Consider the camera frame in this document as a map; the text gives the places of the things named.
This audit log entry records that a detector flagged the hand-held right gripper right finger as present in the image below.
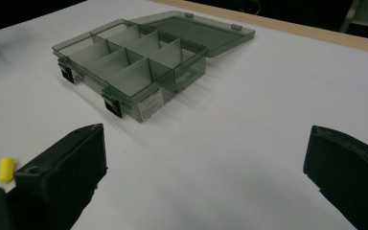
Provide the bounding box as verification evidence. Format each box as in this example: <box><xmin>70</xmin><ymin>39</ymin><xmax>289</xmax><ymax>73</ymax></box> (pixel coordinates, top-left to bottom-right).
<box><xmin>303</xmin><ymin>125</ymin><xmax>368</xmax><ymax>230</ymax></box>

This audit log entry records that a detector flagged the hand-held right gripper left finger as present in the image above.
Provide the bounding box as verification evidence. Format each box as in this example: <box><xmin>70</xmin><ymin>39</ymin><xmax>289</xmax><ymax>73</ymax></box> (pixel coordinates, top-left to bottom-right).
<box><xmin>7</xmin><ymin>123</ymin><xmax>108</xmax><ymax>230</ymax></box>

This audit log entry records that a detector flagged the small yellow capsule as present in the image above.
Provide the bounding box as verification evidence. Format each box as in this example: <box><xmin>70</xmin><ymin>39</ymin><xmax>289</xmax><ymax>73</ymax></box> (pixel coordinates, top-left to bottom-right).
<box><xmin>0</xmin><ymin>156</ymin><xmax>16</xmax><ymax>184</ymax></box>

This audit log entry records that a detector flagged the grey transparent compartment box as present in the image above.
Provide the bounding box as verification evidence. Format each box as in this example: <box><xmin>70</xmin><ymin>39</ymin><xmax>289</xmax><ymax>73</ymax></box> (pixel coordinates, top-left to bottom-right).
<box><xmin>51</xmin><ymin>10</ymin><xmax>257</xmax><ymax>124</ymax></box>

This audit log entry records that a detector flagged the grey metal stand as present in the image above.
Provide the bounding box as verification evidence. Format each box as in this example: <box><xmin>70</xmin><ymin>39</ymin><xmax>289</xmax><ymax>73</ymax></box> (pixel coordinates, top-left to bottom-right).
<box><xmin>338</xmin><ymin>0</ymin><xmax>368</xmax><ymax>35</ymax></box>

